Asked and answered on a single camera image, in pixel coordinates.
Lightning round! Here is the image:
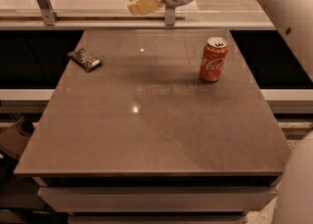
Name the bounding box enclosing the metal rail bracket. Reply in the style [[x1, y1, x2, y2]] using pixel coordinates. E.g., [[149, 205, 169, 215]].
[[36, 0, 58, 25], [164, 7, 175, 26]]

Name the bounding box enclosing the left metal rail bracket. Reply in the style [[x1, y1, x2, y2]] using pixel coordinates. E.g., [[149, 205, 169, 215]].
[[36, 0, 58, 25]]

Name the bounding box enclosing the middle metal rail bracket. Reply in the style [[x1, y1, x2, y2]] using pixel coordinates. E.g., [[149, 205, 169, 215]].
[[164, 7, 175, 26]]

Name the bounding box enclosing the dark chair at left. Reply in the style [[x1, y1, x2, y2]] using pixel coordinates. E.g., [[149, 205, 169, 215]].
[[0, 117, 35, 183]]

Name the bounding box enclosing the dark rxbar chocolate wrapper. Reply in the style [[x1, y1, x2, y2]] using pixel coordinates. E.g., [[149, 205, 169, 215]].
[[67, 49, 103, 72]]

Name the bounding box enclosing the grey drawer front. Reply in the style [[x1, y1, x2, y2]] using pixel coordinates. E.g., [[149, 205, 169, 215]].
[[38, 186, 278, 213]]

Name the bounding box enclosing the orange Coca-Cola can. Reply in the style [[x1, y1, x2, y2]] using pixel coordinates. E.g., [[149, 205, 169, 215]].
[[200, 36, 228, 82]]

